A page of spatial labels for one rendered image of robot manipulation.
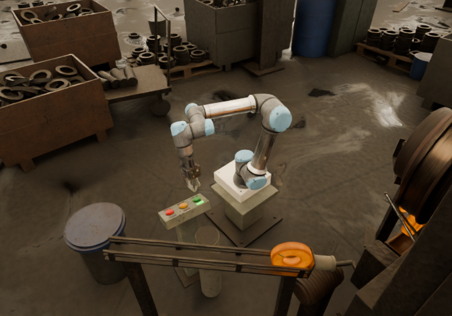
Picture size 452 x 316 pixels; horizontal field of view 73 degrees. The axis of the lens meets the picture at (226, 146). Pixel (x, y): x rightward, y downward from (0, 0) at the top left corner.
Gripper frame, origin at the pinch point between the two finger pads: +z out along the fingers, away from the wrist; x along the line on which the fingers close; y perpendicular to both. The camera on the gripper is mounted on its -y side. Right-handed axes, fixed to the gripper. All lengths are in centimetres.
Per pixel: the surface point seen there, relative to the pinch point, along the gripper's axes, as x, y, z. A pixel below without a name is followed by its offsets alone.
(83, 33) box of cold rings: 13, -302, -97
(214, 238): -1.5, 15.4, 20.9
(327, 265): 24, 63, 21
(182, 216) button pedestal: -10.7, 5.5, 8.1
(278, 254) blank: 8, 54, 11
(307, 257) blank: 17, 60, 15
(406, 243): 60, 71, 27
